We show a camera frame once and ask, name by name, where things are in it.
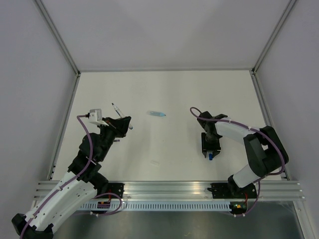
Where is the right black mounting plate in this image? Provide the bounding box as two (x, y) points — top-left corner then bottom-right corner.
(207, 183), (257, 199)

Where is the white slotted cable duct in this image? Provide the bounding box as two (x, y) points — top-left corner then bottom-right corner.
(77, 201), (247, 212)

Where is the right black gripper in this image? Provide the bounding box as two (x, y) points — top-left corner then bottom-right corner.
(201, 132), (221, 157)

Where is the light blue highlighter pen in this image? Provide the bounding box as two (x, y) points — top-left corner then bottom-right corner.
(148, 111), (166, 117)

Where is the left aluminium frame post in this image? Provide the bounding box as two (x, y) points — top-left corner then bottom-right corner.
(33, 0), (81, 77)

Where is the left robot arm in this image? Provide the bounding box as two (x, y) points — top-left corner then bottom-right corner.
(11, 113), (131, 239)

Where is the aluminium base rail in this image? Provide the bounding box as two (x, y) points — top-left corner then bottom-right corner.
(32, 180), (306, 201)

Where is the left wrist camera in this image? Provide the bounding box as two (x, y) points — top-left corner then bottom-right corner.
(88, 109), (107, 126)

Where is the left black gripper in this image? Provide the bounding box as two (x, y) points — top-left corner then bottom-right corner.
(97, 117), (132, 161)

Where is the right aluminium frame post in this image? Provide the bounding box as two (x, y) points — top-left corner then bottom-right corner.
(251, 0), (299, 75)

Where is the aluminium frame post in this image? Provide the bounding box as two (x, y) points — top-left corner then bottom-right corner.
(251, 0), (299, 75)
(33, 0), (81, 77)

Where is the white whiteboard marker pen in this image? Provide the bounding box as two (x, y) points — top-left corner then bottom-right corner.
(112, 103), (133, 130)

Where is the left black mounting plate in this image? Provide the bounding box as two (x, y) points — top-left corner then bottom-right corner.
(96, 182), (125, 199)

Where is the black mounting plate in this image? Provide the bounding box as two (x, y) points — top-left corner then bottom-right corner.
(96, 182), (125, 199)
(207, 183), (257, 199)

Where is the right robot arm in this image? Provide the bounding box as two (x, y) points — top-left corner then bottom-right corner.
(197, 111), (289, 198)

